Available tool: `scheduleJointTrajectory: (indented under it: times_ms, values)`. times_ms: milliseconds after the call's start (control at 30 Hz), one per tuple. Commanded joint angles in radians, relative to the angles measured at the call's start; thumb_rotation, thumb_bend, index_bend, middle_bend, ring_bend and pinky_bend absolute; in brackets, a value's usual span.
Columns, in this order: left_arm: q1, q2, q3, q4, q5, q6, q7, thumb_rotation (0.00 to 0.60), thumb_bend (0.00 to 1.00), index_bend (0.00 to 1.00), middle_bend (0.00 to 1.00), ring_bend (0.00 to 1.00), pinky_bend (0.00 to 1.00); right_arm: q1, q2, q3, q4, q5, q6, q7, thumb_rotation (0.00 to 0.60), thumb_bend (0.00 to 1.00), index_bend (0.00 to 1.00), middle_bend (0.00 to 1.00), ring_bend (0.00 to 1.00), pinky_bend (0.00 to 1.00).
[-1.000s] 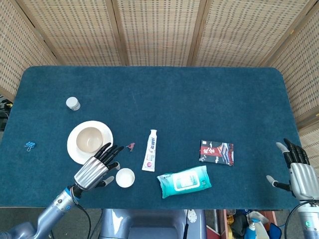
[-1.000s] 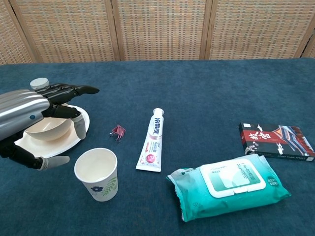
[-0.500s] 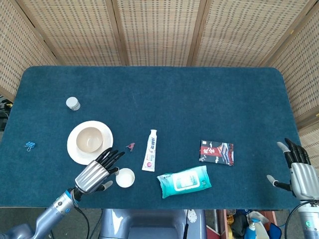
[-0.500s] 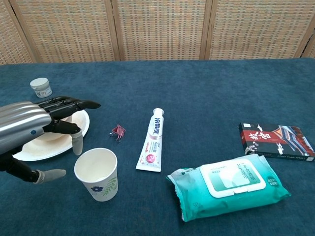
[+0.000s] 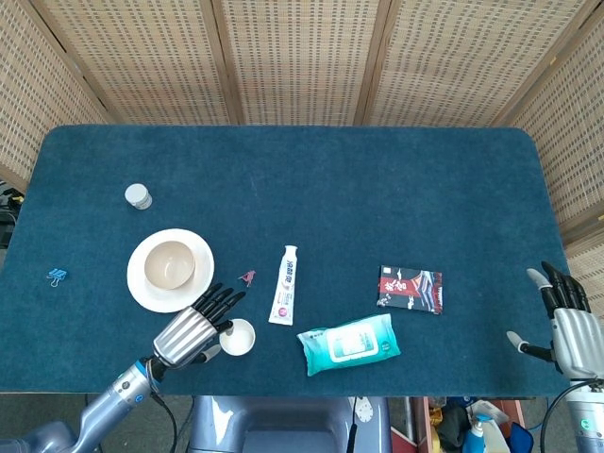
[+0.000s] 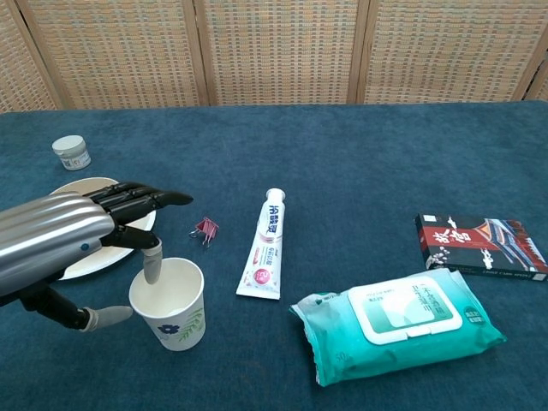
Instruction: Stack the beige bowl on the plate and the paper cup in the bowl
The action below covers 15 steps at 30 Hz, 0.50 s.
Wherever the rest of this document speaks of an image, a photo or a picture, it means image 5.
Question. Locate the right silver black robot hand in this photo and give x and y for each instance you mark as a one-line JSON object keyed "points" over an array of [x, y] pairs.
{"points": [[580, 344]]}

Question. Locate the white round disc on base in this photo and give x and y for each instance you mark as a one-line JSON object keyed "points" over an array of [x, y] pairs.
{"points": [[364, 409]]}

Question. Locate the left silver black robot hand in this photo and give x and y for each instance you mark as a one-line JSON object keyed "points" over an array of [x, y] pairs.
{"points": [[184, 337]]}

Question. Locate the blue binder clip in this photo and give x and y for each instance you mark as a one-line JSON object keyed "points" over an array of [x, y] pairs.
{"points": [[57, 275]]}

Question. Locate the woven bamboo screen panel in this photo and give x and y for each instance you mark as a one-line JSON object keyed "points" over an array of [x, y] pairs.
{"points": [[33, 94], [571, 141], [302, 61], [141, 61], [462, 61]]}

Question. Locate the black equipment beside table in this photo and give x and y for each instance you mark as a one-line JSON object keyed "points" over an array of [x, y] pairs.
{"points": [[7, 222]]}

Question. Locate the black and red snack packet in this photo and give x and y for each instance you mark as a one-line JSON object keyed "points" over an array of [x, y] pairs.
{"points": [[410, 290]]}

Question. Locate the white toothpaste tube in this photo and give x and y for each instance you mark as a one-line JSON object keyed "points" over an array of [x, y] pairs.
{"points": [[284, 288]]}

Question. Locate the white round plate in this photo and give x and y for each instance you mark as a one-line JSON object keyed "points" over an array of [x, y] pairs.
{"points": [[141, 283]]}

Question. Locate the small red bird-shaped clip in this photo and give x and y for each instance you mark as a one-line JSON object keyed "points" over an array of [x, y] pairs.
{"points": [[247, 277]]}

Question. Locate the dark blue table mat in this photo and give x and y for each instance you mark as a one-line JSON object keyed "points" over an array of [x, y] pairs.
{"points": [[330, 198]]}

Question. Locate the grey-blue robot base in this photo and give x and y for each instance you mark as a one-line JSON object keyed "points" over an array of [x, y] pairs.
{"points": [[283, 424]]}

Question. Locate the white paper cup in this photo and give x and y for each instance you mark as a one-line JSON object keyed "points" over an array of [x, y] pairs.
{"points": [[240, 339]]}

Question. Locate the blue white spray bottle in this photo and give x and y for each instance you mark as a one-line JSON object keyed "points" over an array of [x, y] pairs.
{"points": [[474, 436]]}

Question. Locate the dark cloth bundle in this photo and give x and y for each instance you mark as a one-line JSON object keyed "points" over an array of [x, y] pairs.
{"points": [[453, 427]]}

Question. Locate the beige bowl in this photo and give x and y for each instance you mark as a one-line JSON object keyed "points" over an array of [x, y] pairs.
{"points": [[169, 265]]}

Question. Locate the small jar with grey lid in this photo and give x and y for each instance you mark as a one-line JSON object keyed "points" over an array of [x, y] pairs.
{"points": [[138, 195]]}

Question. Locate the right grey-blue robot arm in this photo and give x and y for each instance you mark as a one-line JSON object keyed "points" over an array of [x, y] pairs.
{"points": [[590, 420]]}

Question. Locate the teal wet wipes pack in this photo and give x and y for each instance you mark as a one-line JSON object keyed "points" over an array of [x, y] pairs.
{"points": [[349, 344]]}

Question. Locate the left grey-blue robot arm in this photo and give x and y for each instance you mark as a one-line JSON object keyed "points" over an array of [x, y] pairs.
{"points": [[113, 401]]}

